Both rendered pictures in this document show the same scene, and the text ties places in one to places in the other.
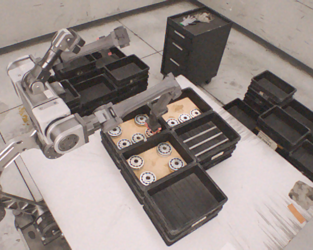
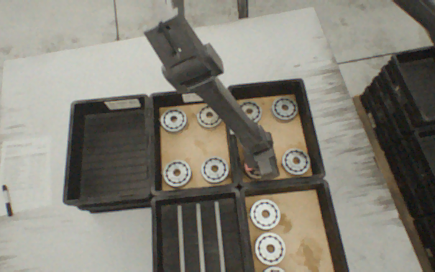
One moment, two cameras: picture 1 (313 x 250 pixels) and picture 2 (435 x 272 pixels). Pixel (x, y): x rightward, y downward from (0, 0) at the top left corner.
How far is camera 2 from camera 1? 1.43 m
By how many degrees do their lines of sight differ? 57
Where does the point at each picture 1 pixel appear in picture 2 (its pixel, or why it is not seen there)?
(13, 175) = not seen: hidden behind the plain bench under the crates
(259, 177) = not seen: outside the picture
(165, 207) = (125, 127)
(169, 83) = (158, 14)
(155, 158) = (207, 150)
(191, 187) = (131, 178)
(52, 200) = (218, 29)
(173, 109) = (308, 245)
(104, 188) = not seen: hidden behind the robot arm
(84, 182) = (228, 67)
